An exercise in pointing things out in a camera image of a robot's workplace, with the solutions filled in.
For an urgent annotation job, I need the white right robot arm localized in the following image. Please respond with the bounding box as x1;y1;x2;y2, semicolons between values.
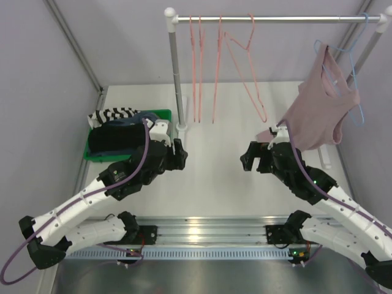
240;141;391;288

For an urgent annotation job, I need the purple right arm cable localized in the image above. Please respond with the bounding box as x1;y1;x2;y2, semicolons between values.
275;119;392;292

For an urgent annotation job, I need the navy blue printed shirt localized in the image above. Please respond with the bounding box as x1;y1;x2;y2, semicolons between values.
96;111;159;130

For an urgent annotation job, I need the pink wire hanger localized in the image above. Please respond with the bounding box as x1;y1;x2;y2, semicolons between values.
212;16;222;124
223;12;269;123
189;15;196;122
198;17;205;123

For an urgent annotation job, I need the black white striped shirt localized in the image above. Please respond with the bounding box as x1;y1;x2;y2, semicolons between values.
87;107;140;129

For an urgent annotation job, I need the green plastic bin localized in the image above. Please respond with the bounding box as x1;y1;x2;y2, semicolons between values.
84;109;172;162

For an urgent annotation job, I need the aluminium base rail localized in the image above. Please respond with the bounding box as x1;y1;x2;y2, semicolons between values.
136;216;288;246

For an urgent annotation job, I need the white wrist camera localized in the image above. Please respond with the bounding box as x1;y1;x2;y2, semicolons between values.
268;126;290;150
142;118;172;146

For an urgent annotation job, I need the pink tank top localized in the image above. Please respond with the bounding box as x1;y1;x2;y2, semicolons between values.
255;41;361;151

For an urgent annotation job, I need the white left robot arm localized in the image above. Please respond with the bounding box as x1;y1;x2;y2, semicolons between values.
19;138;187;270

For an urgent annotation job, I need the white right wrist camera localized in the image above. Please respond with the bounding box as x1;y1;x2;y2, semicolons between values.
268;126;290;150

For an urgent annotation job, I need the white slotted cable duct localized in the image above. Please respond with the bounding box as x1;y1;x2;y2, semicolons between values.
66;247;310;261

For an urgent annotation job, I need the blue wire hanger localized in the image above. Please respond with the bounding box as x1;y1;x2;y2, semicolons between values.
322;12;369;127

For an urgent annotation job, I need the black tank top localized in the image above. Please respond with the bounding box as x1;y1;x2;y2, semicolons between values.
88;124;145;153

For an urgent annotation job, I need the silver clothes rack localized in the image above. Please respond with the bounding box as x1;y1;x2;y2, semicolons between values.
164;5;392;170

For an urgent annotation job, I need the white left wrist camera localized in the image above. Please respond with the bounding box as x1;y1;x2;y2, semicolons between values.
142;118;172;146

